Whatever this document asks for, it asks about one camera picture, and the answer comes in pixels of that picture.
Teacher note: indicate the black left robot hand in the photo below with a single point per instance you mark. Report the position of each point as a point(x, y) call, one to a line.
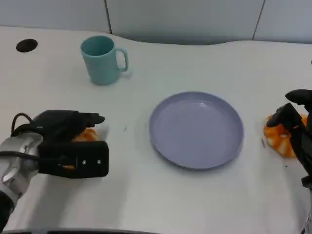
point(61, 124)

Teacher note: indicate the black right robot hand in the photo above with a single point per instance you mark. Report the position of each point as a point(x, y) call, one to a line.
point(304, 139)

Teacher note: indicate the orange white toy bread roll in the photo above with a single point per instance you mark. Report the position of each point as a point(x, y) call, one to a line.
point(278, 141)
point(89, 135)

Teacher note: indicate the pale green mug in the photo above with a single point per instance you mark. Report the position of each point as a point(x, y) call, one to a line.
point(102, 69)

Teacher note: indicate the black round table hole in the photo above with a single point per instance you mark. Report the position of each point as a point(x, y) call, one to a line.
point(26, 45)

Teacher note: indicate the dark robot torso edge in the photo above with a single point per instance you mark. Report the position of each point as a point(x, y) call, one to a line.
point(78, 232)

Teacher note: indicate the lilac plate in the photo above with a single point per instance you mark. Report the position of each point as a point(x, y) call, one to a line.
point(195, 130)

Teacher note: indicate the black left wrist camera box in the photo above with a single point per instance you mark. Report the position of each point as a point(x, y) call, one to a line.
point(92, 156)

